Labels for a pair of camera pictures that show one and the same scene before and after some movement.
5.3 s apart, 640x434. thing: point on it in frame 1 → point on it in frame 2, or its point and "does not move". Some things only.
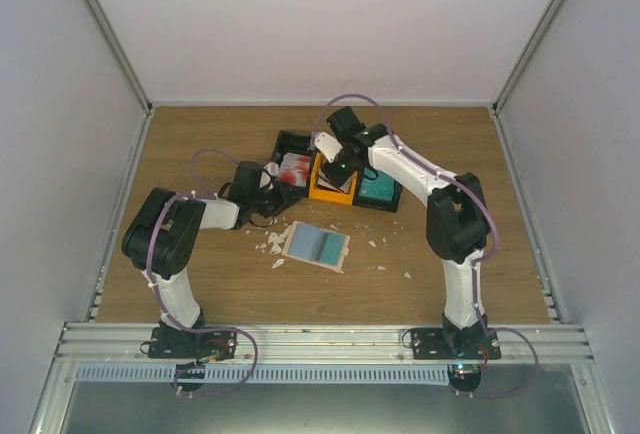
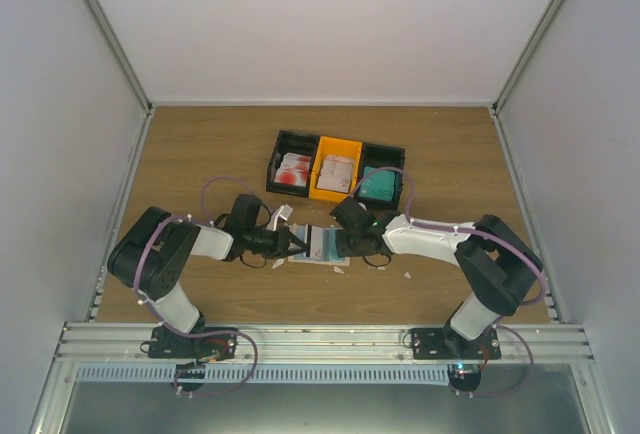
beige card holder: x=319 y=245 does not move
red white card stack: x=294 y=169 does not move
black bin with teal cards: x=375 y=189 does not move
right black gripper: x=336 y=177 → x=343 y=249
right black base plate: x=455 y=344 does not move
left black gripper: x=284 y=199 → x=284 y=236
